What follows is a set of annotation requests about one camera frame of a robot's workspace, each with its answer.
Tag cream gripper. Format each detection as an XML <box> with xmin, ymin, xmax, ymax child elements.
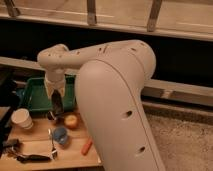
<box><xmin>44</xmin><ymin>79</ymin><xmax>66</xmax><ymax>115</ymax></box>

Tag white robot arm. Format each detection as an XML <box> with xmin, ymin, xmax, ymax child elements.
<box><xmin>37</xmin><ymin>40</ymin><xmax>166</xmax><ymax>171</ymax></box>

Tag white paper cup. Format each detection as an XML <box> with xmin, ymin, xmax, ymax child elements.
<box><xmin>11</xmin><ymin>108</ymin><xmax>33</xmax><ymax>129</ymax></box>

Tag green plastic tray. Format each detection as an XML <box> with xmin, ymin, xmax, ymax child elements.
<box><xmin>20</xmin><ymin>76</ymin><xmax>75</xmax><ymax>113</ymax></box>

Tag metal spoon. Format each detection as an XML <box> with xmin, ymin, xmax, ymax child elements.
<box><xmin>48</xmin><ymin>129</ymin><xmax>57</xmax><ymax>160</ymax></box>

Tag orange carrot toy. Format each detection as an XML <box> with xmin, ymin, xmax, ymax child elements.
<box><xmin>81</xmin><ymin>138</ymin><xmax>93</xmax><ymax>155</ymax></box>

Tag black handled tool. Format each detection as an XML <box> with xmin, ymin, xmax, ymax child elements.
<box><xmin>16</xmin><ymin>154</ymin><xmax>51</xmax><ymax>163</ymax></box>

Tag left metal bracket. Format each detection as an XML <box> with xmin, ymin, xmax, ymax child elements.
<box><xmin>4</xmin><ymin>0</ymin><xmax>20</xmax><ymax>18</ymax></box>

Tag metal bracket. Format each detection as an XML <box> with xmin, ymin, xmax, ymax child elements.
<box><xmin>147</xmin><ymin>0</ymin><xmax>162</xmax><ymax>32</ymax></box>
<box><xmin>4</xmin><ymin>0</ymin><xmax>20</xmax><ymax>18</ymax></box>
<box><xmin>87</xmin><ymin>0</ymin><xmax>97</xmax><ymax>26</ymax></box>

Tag middle metal bracket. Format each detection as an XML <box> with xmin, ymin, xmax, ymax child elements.
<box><xmin>87</xmin><ymin>0</ymin><xmax>97</xmax><ymax>26</ymax></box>

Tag right metal bracket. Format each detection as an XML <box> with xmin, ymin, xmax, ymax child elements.
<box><xmin>147</xmin><ymin>0</ymin><xmax>162</xmax><ymax>32</ymax></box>

